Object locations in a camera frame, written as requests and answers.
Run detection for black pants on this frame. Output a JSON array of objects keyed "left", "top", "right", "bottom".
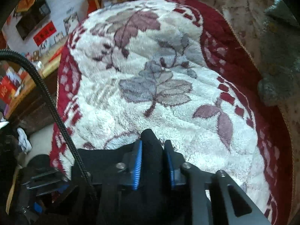
[{"left": 70, "top": 128, "right": 195, "bottom": 225}]

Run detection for grey fleece garment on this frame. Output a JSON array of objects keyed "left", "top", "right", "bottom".
[{"left": 257, "top": 0, "right": 299, "bottom": 106}]

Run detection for black corrugated hose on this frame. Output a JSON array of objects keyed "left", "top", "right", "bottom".
[{"left": 0, "top": 49, "right": 97, "bottom": 200}]

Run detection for red white floral blanket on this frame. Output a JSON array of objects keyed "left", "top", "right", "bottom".
[{"left": 57, "top": 0, "right": 293, "bottom": 224}]

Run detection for floral beige quilt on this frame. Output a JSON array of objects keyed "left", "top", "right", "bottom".
[{"left": 203, "top": 0, "right": 299, "bottom": 224}]

